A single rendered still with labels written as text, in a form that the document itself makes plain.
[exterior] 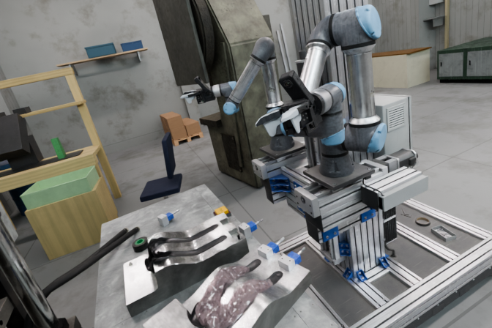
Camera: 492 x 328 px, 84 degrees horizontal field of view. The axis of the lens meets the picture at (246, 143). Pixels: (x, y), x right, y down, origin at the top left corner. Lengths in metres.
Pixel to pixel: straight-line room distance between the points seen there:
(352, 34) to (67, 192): 3.06
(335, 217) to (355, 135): 0.39
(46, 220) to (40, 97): 4.59
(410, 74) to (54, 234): 7.69
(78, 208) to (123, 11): 5.29
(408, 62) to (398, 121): 6.36
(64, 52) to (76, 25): 0.67
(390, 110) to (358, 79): 0.52
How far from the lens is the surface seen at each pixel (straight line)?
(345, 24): 1.08
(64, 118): 7.72
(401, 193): 1.35
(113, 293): 1.41
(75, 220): 3.53
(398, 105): 1.62
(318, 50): 1.09
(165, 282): 1.20
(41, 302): 1.31
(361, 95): 1.11
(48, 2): 7.84
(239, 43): 3.10
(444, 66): 8.08
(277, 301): 0.99
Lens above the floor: 1.61
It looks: 18 degrees down
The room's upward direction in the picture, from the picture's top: 13 degrees counter-clockwise
